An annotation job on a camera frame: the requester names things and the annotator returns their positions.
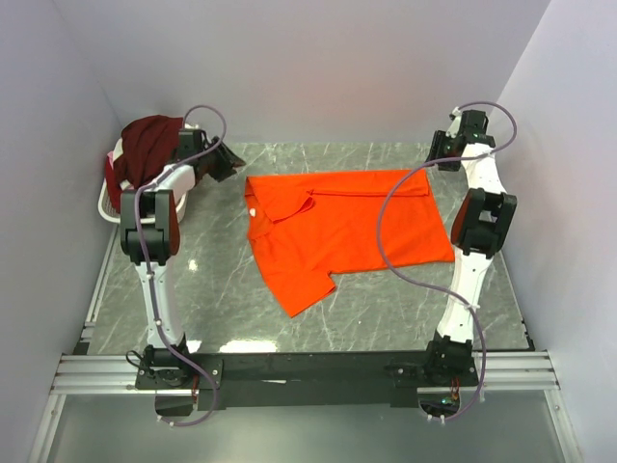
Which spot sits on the pink garment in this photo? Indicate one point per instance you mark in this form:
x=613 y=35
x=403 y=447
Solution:
x=110 y=176

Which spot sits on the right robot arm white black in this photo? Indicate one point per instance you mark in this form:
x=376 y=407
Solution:
x=478 y=233

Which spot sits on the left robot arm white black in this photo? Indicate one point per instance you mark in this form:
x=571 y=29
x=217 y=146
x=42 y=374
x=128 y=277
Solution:
x=150 y=238

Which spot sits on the orange t-shirt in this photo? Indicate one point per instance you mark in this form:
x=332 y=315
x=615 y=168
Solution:
x=305 y=228

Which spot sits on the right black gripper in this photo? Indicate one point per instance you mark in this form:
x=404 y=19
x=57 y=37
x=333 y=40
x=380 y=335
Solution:
x=438 y=141

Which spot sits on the white laundry basket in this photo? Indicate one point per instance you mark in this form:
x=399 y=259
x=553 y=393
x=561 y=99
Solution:
x=108 y=204

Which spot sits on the aluminium rail frame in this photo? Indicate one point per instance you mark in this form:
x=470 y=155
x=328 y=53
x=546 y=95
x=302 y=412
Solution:
x=227 y=311

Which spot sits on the black base beam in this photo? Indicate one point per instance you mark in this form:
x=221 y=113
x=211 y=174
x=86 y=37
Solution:
x=296 y=379

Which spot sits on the white garment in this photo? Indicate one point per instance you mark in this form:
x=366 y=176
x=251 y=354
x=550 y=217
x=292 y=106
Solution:
x=118 y=150

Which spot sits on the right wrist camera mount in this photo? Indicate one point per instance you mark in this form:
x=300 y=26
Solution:
x=454 y=128

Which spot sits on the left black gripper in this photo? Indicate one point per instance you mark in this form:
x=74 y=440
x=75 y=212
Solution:
x=228 y=161

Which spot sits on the dark red t-shirt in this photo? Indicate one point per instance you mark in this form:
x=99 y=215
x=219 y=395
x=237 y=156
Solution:
x=148 y=145

